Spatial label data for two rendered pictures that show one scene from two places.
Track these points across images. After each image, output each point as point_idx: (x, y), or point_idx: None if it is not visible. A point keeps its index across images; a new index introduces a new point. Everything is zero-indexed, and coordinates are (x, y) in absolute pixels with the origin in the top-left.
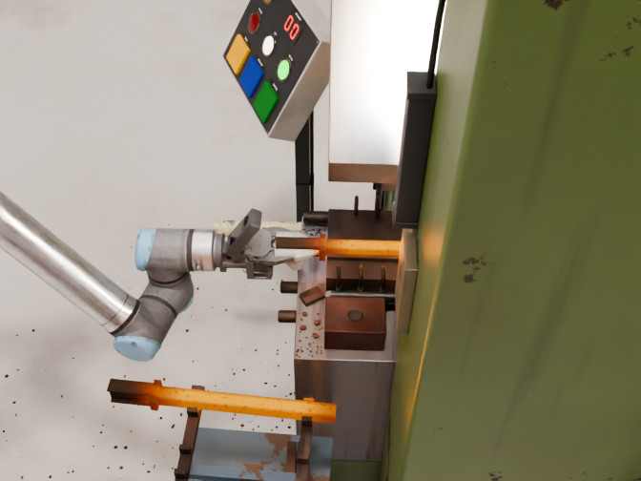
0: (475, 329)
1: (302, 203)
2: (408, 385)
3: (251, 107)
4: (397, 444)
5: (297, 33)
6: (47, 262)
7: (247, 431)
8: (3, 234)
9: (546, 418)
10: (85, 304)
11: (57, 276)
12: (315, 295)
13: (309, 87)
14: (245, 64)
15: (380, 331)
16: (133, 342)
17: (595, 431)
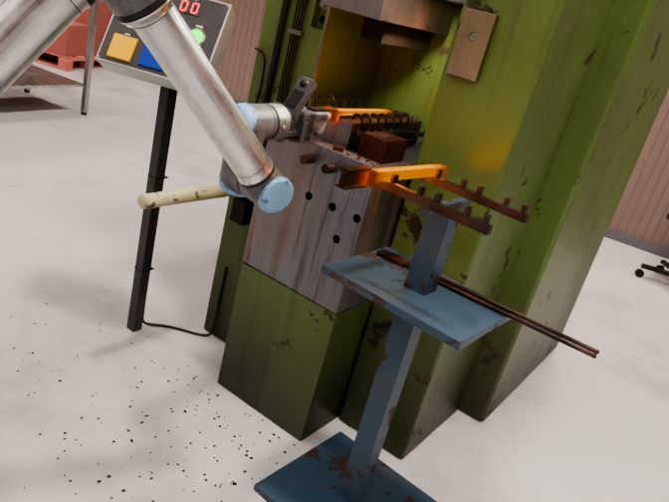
0: (572, 3)
1: None
2: (502, 101)
3: (164, 77)
4: (468, 183)
5: (199, 8)
6: (230, 99)
7: (350, 257)
8: (204, 63)
9: (555, 97)
10: (252, 146)
11: (237, 114)
12: (341, 145)
13: (221, 46)
14: (137, 51)
15: (405, 139)
16: (286, 180)
17: (558, 110)
